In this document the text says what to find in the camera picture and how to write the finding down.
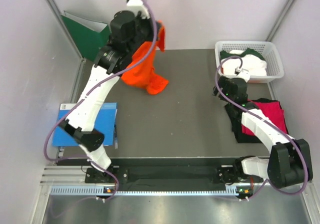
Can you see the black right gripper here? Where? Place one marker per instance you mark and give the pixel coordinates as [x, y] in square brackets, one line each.
[224, 82]

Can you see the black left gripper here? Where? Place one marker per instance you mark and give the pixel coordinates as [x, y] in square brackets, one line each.
[149, 22]

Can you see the orange t shirt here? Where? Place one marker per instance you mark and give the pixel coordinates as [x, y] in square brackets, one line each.
[144, 75]

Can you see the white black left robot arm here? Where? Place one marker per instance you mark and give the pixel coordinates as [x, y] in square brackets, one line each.
[80, 120]

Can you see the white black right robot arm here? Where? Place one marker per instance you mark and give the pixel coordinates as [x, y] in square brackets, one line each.
[289, 161]

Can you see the black folded t shirt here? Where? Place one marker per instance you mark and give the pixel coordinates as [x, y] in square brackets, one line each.
[241, 133]

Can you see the white folded t shirt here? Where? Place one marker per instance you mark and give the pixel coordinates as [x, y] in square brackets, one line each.
[254, 65]

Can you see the green lever arch binder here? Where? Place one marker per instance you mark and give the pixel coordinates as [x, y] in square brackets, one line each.
[88, 35]

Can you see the dark green t shirt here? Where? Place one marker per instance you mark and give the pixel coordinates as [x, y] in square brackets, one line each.
[224, 54]

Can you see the magenta folded t shirt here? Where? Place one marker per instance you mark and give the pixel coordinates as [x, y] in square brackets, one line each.
[273, 110]

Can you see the white plastic basket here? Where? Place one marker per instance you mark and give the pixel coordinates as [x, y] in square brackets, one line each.
[267, 49]

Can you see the blue clip file folder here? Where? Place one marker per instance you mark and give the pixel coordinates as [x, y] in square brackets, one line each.
[105, 123]

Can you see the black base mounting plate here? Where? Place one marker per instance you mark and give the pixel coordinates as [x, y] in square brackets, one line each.
[174, 178]

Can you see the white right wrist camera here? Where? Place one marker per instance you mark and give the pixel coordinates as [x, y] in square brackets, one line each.
[242, 74]

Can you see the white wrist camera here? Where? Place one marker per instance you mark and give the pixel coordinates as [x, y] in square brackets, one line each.
[138, 8]
[242, 74]

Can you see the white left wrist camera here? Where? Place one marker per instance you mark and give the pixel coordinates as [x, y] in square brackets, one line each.
[138, 8]

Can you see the aluminium rail frame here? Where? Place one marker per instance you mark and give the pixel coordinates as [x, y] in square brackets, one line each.
[70, 180]

